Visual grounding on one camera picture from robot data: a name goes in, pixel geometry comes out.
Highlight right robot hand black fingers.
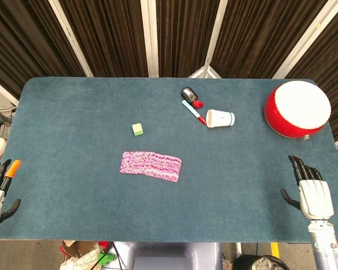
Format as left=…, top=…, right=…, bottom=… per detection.
left=280, top=154, right=335, bottom=221

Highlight large pink knitted cloth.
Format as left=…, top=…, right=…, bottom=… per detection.
left=119, top=151, right=183, bottom=183

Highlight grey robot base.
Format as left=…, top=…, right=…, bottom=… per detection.
left=112, top=241, right=223, bottom=270

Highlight red drum white skin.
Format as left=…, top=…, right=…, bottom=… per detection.
left=264, top=80, right=332, bottom=141

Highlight black bin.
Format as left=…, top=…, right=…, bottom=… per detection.
left=232, top=254, right=292, bottom=270

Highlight cardboard box with papers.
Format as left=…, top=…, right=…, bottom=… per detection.
left=59, top=240, right=110, bottom=270

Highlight white paper cup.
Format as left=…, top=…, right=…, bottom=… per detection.
left=205, top=109, right=236, bottom=129

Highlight green plastic object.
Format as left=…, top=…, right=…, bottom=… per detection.
left=97, top=252, right=115, bottom=267

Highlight blue table mat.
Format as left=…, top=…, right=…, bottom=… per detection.
left=0, top=77, right=338, bottom=242

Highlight white marker red cap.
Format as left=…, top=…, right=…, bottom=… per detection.
left=181, top=100, right=207, bottom=125

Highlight small black device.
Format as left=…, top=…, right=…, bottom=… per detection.
left=181, top=86, right=198, bottom=102

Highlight white stand foot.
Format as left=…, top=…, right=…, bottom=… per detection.
left=188, top=65, right=223, bottom=79

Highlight brown curtain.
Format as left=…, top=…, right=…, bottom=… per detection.
left=0, top=0, right=338, bottom=141

